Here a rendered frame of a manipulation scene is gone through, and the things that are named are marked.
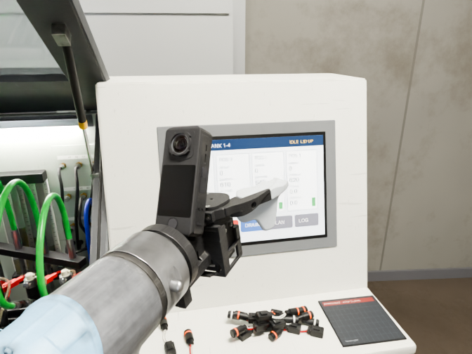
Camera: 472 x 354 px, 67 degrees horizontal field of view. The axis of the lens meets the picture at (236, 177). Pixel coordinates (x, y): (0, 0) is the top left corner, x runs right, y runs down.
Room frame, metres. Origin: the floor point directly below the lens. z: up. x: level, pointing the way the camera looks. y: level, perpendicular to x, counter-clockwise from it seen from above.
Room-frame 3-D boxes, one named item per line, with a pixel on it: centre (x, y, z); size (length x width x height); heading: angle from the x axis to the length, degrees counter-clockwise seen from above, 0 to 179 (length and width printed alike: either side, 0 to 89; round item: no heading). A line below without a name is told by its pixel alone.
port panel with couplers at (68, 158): (1.01, 0.47, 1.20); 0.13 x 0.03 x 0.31; 101
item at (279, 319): (0.70, -0.09, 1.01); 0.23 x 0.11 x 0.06; 101
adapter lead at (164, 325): (0.67, 0.16, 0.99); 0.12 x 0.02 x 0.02; 21
